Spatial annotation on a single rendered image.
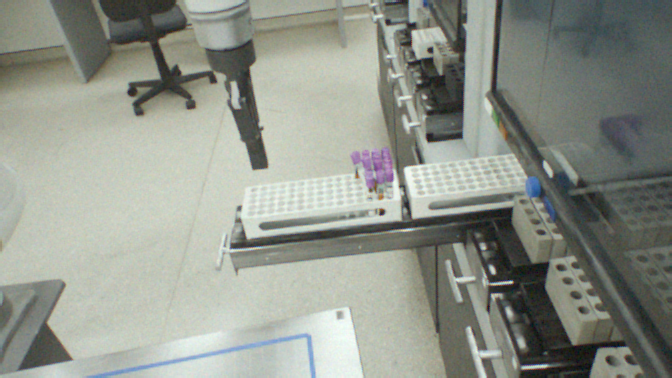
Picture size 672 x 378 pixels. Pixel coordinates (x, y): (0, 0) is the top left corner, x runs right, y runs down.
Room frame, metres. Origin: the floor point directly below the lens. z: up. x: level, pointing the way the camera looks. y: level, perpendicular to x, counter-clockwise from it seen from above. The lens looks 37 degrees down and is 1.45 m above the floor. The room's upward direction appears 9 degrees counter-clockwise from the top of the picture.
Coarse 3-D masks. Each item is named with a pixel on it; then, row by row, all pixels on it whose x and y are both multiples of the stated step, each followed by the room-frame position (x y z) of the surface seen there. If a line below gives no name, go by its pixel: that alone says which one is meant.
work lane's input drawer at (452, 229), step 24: (240, 216) 0.81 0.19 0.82; (408, 216) 0.73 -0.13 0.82; (456, 216) 0.71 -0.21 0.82; (480, 216) 0.71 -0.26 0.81; (504, 216) 0.70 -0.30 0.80; (240, 240) 0.73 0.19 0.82; (264, 240) 0.73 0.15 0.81; (288, 240) 0.72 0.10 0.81; (312, 240) 0.72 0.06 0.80; (336, 240) 0.71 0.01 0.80; (360, 240) 0.71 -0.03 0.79; (384, 240) 0.70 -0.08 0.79; (408, 240) 0.70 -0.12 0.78; (432, 240) 0.70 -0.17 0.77; (456, 240) 0.70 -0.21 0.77; (216, 264) 0.75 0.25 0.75; (240, 264) 0.72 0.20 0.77; (264, 264) 0.72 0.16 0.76
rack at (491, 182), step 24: (408, 168) 0.81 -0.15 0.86; (432, 168) 0.81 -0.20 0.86; (456, 168) 0.79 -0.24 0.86; (480, 168) 0.78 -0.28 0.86; (504, 168) 0.77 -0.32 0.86; (408, 192) 0.76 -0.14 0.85; (432, 192) 0.74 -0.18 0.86; (456, 192) 0.72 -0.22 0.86; (480, 192) 0.71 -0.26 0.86; (504, 192) 0.71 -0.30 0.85
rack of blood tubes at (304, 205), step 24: (264, 192) 0.81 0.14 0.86; (288, 192) 0.80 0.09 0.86; (312, 192) 0.79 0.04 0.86; (336, 192) 0.78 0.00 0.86; (360, 192) 0.76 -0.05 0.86; (264, 216) 0.73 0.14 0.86; (288, 216) 0.73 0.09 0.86; (312, 216) 0.78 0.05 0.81; (336, 216) 0.77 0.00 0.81; (360, 216) 0.76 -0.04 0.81; (384, 216) 0.72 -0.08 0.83
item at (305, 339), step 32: (288, 320) 0.52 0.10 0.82; (320, 320) 0.51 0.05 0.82; (352, 320) 0.51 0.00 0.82; (128, 352) 0.51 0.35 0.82; (160, 352) 0.50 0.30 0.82; (192, 352) 0.49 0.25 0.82; (224, 352) 0.48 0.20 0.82; (256, 352) 0.47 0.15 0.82; (288, 352) 0.47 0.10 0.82; (320, 352) 0.46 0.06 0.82; (352, 352) 0.45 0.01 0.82
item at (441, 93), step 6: (432, 84) 1.21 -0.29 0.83; (438, 84) 1.22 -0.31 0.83; (444, 84) 1.22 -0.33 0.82; (432, 90) 1.20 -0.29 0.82; (438, 90) 1.20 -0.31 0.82; (444, 90) 1.19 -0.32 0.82; (438, 96) 1.17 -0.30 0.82; (444, 96) 1.16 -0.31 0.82; (450, 96) 1.16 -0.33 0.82; (438, 102) 1.13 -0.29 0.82; (444, 102) 1.11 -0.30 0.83; (450, 102) 1.11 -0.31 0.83; (456, 102) 1.10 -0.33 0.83; (462, 102) 1.10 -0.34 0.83; (444, 108) 1.10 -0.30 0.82
